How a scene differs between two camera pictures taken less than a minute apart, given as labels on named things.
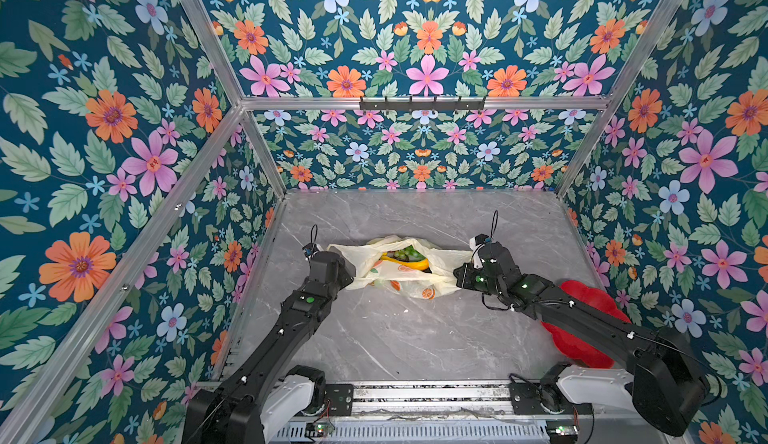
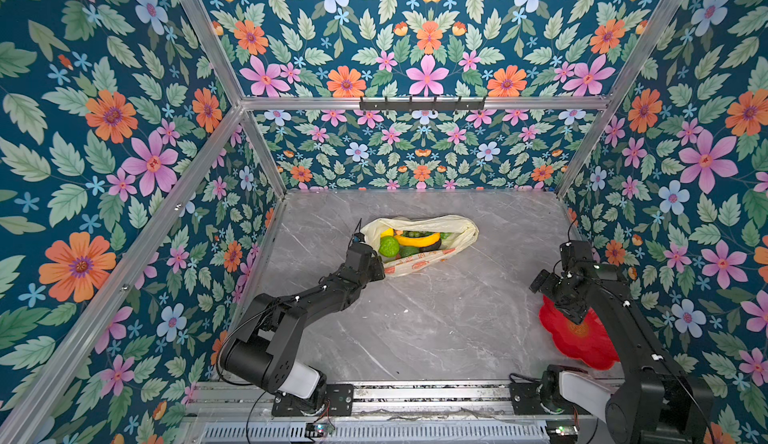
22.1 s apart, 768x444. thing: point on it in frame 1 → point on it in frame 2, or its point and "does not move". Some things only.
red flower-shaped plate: x=581 y=351 does not move
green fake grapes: x=407 y=254 → x=417 y=234
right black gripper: x=462 y=281 → x=574 y=310
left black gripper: x=347 y=277 → x=375 y=262
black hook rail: x=422 y=105 does not move
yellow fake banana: x=420 y=265 → x=420 y=241
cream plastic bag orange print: x=371 y=269 → x=463 y=229
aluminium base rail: x=428 y=403 does not move
